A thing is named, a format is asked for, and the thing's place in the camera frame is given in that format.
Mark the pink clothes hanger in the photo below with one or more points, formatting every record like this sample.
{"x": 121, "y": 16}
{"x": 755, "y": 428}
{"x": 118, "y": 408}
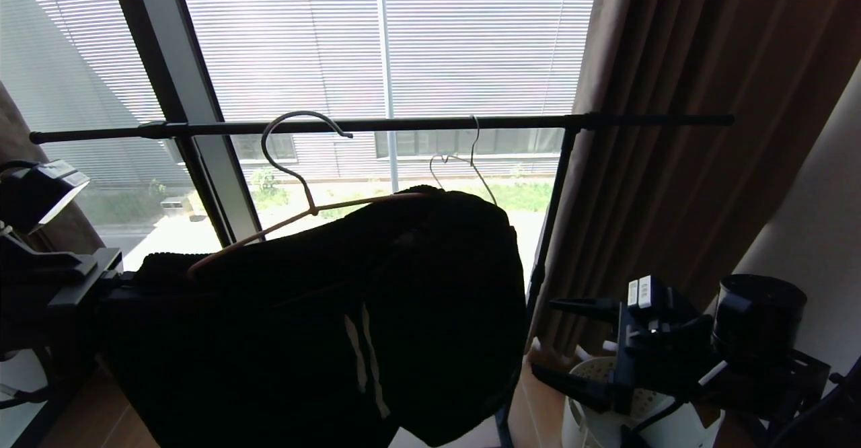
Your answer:
{"x": 473, "y": 140}
{"x": 363, "y": 202}

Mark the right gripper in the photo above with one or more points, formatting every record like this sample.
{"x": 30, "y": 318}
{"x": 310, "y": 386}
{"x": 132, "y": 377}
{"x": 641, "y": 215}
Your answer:
{"x": 666, "y": 360}

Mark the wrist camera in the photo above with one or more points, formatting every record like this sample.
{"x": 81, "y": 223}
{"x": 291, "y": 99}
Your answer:
{"x": 60, "y": 196}
{"x": 646, "y": 293}

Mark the brown curtain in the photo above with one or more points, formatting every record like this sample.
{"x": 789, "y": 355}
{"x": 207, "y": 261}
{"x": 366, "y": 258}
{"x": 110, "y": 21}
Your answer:
{"x": 67, "y": 233}
{"x": 672, "y": 132}

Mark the window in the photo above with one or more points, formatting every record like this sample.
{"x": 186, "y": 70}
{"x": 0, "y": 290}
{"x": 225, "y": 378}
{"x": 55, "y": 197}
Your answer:
{"x": 181, "y": 64}

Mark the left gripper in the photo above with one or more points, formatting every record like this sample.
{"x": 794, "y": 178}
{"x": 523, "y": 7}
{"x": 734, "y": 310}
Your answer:
{"x": 60, "y": 286}

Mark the black garment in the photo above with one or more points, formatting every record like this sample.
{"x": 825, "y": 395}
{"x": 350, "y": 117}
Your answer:
{"x": 303, "y": 333}

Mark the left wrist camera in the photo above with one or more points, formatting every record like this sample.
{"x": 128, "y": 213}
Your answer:
{"x": 60, "y": 196}

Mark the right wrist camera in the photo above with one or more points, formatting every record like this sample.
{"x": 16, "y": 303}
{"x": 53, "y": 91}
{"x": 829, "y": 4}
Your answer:
{"x": 646, "y": 293}

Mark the black clothes rack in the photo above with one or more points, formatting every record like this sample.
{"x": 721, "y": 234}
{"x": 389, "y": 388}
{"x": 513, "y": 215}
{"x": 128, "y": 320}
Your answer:
{"x": 417, "y": 124}

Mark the white laundry basket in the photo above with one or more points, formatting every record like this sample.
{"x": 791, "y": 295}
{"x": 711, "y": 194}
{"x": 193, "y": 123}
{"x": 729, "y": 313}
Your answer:
{"x": 672, "y": 428}

